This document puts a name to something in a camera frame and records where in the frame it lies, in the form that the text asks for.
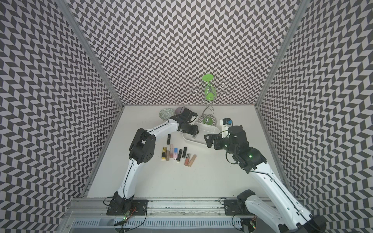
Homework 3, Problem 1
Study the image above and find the white storage box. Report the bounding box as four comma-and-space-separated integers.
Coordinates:
182, 122, 220, 146

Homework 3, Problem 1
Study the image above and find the black lipstick short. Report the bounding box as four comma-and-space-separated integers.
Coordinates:
182, 147, 187, 159

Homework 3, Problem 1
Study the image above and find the peach lipstick tube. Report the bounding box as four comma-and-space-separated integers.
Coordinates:
187, 154, 197, 167

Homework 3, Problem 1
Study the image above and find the orange lip gloss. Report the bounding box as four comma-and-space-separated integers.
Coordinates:
184, 153, 191, 166

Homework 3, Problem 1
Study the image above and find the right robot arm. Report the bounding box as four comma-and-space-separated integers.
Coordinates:
204, 126, 326, 233

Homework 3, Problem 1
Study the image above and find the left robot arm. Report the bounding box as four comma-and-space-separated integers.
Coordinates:
112, 112, 199, 203

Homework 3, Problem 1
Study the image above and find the black lipstick upper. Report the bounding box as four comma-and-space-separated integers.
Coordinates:
167, 134, 171, 145

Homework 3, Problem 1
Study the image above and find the blue pink lipstick tube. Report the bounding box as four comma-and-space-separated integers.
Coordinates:
173, 148, 178, 160

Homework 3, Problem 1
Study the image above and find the black lipstick long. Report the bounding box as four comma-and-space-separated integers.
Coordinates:
177, 149, 183, 163

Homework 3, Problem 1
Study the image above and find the beige small lipstick tube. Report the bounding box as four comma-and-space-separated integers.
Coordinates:
166, 150, 170, 161

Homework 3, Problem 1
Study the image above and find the gold black lipstick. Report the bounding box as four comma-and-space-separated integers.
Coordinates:
161, 147, 167, 160

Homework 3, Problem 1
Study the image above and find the purple bowl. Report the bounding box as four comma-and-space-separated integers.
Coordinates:
175, 106, 185, 115

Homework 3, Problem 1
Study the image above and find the green patterned bowl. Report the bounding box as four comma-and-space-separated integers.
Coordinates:
159, 108, 175, 120

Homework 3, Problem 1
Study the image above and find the chrome jewelry stand green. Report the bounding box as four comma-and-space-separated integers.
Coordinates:
195, 73, 228, 126

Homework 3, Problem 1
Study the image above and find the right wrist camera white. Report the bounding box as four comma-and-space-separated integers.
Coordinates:
220, 118, 233, 138

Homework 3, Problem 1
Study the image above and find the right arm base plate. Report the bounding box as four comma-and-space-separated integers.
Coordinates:
223, 199, 249, 216

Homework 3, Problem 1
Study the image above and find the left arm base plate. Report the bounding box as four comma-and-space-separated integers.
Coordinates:
106, 199, 149, 216

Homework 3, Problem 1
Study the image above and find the aluminium front rail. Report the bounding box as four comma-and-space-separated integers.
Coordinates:
65, 197, 236, 217

